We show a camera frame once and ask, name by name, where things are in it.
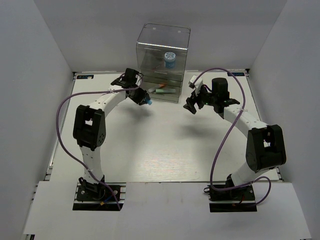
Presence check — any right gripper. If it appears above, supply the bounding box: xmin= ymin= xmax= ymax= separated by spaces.
xmin=184 ymin=84 xmax=218 ymax=114

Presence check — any orange highlighter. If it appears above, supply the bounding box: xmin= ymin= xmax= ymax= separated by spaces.
xmin=147 ymin=84 xmax=166 ymax=93

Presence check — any green highlighter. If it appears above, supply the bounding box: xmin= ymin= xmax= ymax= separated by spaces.
xmin=155 ymin=88 xmax=176 ymax=94

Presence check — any blue white round tape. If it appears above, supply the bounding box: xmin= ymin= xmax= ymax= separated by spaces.
xmin=164 ymin=51 xmax=177 ymax=69

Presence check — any clear plastic drawer organizer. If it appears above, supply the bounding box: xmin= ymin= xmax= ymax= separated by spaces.
xmin=136 ymin=23 xmax=191 ymax=103

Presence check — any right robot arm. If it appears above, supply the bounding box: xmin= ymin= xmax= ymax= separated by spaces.
xmin=183 ymin=76 xmax=287 ymax=200

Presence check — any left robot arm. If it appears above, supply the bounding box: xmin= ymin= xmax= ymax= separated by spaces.
xmin=72 ymin=68 xmax=152 ymax=200

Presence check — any left blue corner label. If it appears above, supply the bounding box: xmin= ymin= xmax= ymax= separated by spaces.
xmin=76 ymin=74 xmax=94 ymax=80

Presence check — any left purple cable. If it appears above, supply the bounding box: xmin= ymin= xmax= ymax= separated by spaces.
xmin=56 ymin=72 xmax=146 ymax=210

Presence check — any purple cable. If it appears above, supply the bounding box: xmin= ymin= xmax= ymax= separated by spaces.
xmin=194 ymin=67 xmax=272 ymax=206
xmin=56 ymin=72 xmax=146 ymax=210

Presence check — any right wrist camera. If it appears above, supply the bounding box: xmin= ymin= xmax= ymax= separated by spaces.
xmin=188 ymin=75 xmax=203 ymax=96

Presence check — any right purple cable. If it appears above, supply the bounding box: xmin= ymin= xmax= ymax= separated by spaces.
xmin=194 ymin=67 xmax=272 ymax=206

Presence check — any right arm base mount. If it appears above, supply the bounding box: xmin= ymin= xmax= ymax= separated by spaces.
xmin=203 ymin=185 xmax=257 ymax=213

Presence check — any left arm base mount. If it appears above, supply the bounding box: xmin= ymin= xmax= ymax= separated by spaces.
xmin=72 ymin=183 xmax=126 ymax=212

